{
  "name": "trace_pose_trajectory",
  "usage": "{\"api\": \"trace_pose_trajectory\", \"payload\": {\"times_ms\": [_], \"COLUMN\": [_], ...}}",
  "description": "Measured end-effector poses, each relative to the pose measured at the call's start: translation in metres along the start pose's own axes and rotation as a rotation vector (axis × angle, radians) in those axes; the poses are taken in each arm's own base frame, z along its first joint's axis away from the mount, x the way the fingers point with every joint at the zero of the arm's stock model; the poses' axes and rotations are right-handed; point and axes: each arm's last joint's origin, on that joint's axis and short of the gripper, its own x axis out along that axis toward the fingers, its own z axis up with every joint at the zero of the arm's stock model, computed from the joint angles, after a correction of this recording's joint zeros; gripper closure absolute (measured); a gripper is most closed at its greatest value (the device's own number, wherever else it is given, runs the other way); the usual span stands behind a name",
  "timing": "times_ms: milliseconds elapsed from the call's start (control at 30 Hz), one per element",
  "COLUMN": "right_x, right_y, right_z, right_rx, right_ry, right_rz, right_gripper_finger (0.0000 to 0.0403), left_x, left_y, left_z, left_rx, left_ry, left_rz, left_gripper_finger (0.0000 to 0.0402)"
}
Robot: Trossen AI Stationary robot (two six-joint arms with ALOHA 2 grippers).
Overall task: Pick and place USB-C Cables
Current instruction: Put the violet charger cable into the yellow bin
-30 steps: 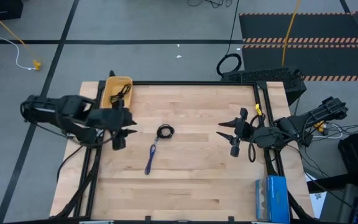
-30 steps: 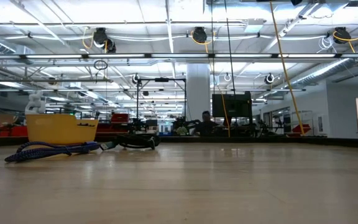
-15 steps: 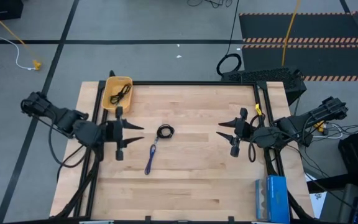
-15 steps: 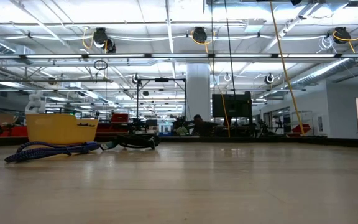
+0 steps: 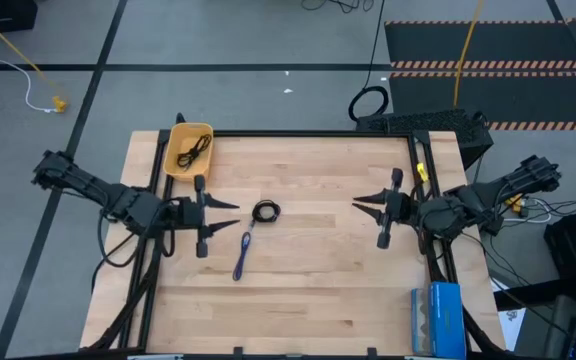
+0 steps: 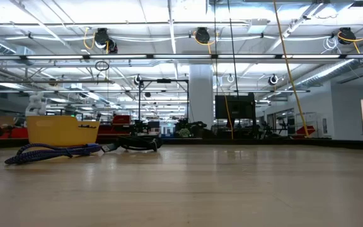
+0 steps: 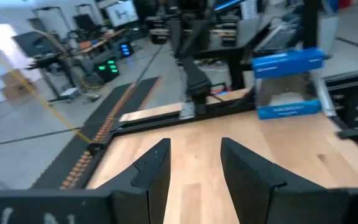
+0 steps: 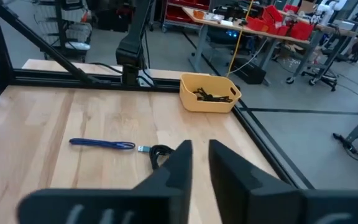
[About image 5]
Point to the yellow tag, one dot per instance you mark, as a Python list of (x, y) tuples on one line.
[(422, 172)]

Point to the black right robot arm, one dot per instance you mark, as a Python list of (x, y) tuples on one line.
[(468, 205)]

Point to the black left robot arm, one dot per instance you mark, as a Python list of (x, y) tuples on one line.
[(118, 200)]

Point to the yellow plug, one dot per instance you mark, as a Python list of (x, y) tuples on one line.
[(515, 202)]

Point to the yellow plastic bin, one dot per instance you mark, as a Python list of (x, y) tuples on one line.
[(175, 145)]

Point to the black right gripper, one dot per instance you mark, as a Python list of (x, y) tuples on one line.
[(400, 207)]

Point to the black hazard-striped floor mat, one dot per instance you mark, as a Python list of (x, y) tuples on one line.
[(518, 45)]

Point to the silver metal bracket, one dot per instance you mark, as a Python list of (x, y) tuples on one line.
[(155, 357)]

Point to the white paper sheet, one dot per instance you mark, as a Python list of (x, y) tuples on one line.
[(510, 320)]

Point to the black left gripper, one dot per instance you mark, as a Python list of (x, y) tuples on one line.
[(185, 212)]

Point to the black fabric bag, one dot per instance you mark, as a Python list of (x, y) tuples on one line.
[(573, 245)]

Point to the blue box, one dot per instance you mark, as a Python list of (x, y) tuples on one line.
[(445, 320)]

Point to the grey foam holder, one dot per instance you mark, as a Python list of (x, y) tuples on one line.
[(419, 320)]

